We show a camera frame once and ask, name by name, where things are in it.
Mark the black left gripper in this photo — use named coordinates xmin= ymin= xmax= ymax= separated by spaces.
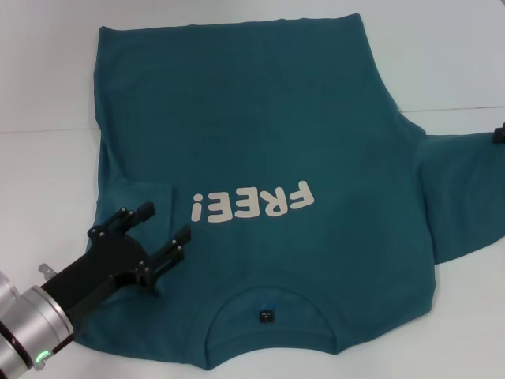
xmin=40 ymin=201 xmax=194 ymax=321

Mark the teal t-shirt with FREE print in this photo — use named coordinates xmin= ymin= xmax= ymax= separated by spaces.
xmin=73 ymin=13 xmax=505 ymax=351

